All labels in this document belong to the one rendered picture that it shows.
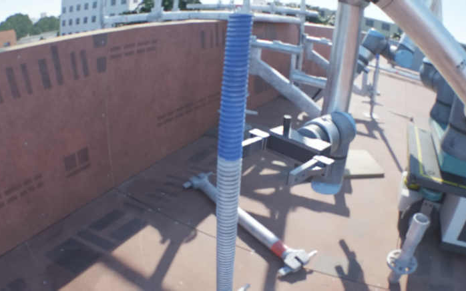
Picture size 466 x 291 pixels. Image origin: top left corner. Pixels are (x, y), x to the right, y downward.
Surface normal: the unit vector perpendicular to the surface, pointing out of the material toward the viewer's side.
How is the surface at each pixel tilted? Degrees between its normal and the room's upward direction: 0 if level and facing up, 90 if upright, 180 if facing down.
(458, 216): 90
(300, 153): 90
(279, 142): 90
